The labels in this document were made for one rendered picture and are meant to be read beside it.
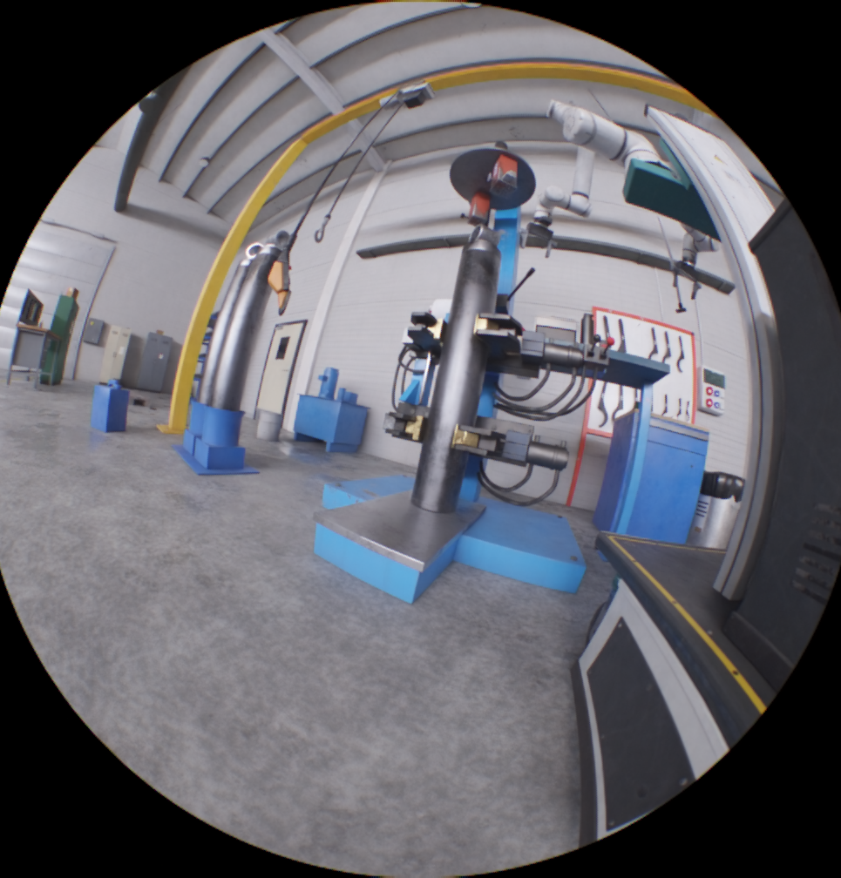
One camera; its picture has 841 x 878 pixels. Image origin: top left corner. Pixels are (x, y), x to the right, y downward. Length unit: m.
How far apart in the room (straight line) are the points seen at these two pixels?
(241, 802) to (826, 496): 0.70
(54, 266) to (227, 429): 10.82
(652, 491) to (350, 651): 2.01
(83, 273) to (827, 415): 11.89
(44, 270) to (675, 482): 13.79
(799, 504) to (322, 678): 0.73
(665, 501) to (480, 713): 1.92
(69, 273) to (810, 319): 11.98
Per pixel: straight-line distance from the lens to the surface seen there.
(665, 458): 2.19
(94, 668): 0.65
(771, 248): 0.51
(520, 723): 0.61
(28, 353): 5.89
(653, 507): 2.19
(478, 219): 1.97
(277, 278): 1.47
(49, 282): 11.79
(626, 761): 0.45
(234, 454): 1.81
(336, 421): 3.25
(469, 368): 1.15
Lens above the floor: 0.48
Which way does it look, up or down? 2 degrees down
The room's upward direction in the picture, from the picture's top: 12 degrees clockwise
